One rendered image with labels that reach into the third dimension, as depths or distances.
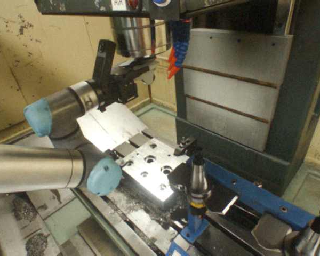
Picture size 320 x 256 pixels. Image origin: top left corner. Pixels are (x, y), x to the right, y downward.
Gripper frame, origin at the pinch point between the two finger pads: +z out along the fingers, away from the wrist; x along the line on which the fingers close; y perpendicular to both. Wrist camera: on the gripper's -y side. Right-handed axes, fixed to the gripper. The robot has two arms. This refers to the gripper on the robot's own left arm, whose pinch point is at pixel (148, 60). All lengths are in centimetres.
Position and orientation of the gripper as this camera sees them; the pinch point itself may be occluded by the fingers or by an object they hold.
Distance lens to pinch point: 66.2
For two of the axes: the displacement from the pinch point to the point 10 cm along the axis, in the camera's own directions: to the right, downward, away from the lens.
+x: 6.9, 3.5, -6.3
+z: 7.1, -4.9, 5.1
